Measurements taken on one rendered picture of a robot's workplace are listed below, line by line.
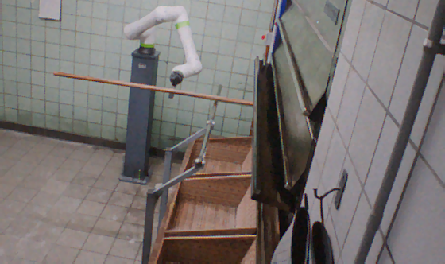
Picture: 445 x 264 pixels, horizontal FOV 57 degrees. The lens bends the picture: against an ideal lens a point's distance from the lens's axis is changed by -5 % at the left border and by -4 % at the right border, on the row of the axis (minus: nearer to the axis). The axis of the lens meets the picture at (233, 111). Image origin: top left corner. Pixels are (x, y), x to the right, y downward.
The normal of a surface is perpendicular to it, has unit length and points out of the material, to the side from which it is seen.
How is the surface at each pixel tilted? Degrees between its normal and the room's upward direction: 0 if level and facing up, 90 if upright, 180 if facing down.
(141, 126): 90
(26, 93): 90
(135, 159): 90
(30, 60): 90
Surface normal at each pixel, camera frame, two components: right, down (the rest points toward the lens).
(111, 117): -0.05, 0.36
